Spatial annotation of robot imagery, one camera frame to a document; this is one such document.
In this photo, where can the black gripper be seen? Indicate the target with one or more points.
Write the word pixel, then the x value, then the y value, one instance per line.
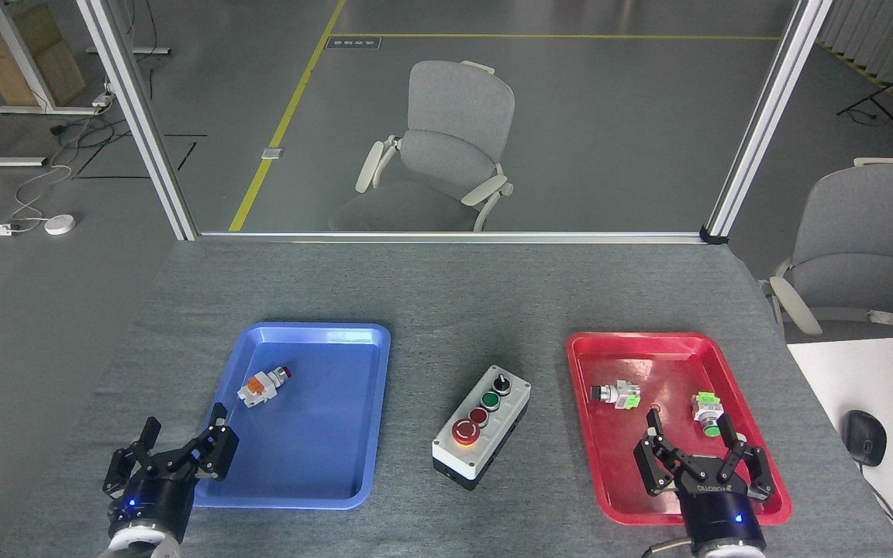
pixel 156 500
pixel 722 511

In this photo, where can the grey control box with buttons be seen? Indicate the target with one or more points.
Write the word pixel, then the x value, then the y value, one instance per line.
pixel 481 426

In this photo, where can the cardboard box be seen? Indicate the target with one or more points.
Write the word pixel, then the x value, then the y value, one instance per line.
pixel 24 27
pixel 59 74

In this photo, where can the red plastic tray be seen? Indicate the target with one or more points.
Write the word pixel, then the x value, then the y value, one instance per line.
pixel 663 364

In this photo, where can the blue plastic tray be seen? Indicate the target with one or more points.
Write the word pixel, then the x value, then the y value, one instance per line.
pixel 322 434

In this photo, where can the white desk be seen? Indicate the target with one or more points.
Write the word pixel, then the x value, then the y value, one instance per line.
pixel 842 380

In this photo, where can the black computer mouse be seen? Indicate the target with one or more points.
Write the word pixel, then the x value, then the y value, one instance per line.
pixel 865 438

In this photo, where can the white round floor device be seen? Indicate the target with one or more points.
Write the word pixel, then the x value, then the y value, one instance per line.
pixel 60 225

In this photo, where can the grey office chair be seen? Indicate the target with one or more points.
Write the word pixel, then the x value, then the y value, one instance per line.
pixel 454 116
pixel 865 232

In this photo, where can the silver floor outlet cover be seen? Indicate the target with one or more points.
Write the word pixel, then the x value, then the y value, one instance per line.
pixel 272 153

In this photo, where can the white power strip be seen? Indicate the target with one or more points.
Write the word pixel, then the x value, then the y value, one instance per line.
pixel 102 99

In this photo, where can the white curtain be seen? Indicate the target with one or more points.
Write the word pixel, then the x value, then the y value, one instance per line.
pixel 888 31

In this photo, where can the green push button switch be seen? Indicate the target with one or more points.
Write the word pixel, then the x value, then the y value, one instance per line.
pixel 706 407

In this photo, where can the black selector switch green block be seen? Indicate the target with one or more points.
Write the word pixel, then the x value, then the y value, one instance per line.
pixel 617 395

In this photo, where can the red push button switch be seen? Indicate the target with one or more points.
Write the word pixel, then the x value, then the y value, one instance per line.
pixel 260 385

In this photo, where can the silver aluminium rail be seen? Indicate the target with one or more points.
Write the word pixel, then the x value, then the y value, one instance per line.
pixel 454 237

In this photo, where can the silver aluminium post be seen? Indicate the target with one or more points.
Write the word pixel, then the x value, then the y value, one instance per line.
pixel 140 116
pixel 768 116

